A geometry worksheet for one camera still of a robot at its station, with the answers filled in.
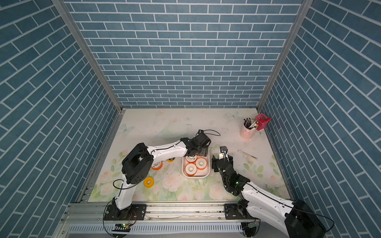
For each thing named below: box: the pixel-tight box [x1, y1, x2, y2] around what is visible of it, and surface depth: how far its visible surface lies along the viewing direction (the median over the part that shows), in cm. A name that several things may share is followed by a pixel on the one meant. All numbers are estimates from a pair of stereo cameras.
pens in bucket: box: [243, 117, 259, 130], surface depth 100 cm
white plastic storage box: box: [182, 146, 211, 179], surface depth 90 cm
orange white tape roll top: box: [195, 157, 208, 171], surface depth 91 cm
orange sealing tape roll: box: [185, 154, 197, 165], surface depth 93 cm
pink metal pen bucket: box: [239, 121, 256, 140], surface depth 98 cm
